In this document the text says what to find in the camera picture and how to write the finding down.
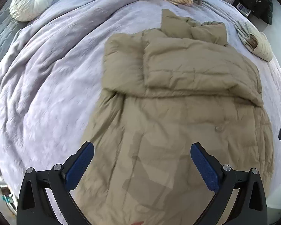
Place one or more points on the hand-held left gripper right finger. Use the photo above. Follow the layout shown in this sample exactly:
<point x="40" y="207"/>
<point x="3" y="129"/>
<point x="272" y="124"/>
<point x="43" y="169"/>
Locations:
<point x="205" y="168"/>

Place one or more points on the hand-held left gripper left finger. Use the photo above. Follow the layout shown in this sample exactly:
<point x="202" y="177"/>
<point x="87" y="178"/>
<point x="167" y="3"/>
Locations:
<point x="80" y="165"/>

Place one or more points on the tan puffer jacket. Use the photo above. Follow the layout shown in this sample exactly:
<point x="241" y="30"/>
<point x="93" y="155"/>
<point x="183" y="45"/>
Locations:
<point x="182" y="112"/>

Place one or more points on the floor clutter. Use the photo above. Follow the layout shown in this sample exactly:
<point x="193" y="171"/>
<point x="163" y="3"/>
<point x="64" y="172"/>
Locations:
<point x="3" y="192"/>

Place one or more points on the lavender blanket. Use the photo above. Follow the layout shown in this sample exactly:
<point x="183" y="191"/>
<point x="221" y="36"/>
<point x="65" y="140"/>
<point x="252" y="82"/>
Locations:
<point x="49" y="86"/>

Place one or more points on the folded cream puffer jacket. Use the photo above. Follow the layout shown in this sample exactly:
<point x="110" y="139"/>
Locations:
<point x="257" y="43"/>

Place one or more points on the hanging dark green jacket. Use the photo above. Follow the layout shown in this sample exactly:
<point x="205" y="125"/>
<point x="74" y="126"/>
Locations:
<point x="267" y="9"/>

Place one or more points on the patterned box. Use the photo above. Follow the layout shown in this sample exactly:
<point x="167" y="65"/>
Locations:
<point x="244" y="9"/>

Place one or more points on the round white pleated pillow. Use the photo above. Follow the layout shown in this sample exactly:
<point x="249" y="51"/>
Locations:
<point x="31" y="1"/>

